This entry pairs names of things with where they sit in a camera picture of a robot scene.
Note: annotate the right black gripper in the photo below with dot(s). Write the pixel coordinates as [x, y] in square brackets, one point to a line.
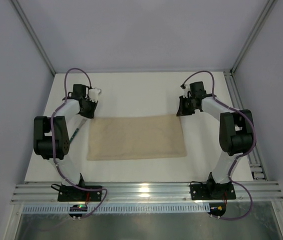
[184, 107]

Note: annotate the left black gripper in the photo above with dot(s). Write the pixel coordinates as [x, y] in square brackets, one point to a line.
[88, 107]

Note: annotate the beige cloth napkin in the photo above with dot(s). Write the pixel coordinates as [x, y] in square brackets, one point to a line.
[136, 138]

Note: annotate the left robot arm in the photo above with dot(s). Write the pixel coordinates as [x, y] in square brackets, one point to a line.
[51, 139]

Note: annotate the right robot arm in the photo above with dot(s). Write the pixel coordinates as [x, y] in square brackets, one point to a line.
[236, 137]

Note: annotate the left controller board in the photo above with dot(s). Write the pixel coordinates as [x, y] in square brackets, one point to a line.
[77, 211]

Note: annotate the controller board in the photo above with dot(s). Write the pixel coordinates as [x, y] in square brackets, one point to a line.
[77, 211]
[217, 210]

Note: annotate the right controller board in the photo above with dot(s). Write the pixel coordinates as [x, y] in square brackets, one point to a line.
[217, 210]

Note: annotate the green handled knife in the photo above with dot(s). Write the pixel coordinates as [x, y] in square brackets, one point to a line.
[83, 121]

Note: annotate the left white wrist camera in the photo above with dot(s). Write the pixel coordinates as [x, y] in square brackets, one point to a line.
[94, 94]

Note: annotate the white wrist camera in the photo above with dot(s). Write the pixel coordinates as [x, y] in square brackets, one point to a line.
[186, 91]
[94, 94]

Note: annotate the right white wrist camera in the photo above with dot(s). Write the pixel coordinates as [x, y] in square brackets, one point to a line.
[186, 91]

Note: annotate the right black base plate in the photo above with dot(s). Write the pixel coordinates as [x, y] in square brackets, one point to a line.
[211, 191]

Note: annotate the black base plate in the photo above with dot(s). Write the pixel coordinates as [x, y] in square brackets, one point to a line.
[72, 194]
[211, 191]

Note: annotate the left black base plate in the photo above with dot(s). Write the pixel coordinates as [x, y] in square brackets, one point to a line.
[72, 194]

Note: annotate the right aluminium side rail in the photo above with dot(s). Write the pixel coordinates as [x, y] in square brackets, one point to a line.
[254, 159]

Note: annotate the slotted cable duct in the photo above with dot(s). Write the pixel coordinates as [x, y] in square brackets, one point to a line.
[117, 208]

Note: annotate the front aluminium rail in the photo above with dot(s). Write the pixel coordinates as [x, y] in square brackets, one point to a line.
[140, 192]

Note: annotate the left frame post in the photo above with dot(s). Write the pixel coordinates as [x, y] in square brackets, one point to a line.
[32, 34]

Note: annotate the frame post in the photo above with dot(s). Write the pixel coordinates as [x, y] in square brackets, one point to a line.
[253, 34]
[32, 34]

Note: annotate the right frame post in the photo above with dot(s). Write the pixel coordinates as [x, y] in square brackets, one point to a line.
[253, 34]

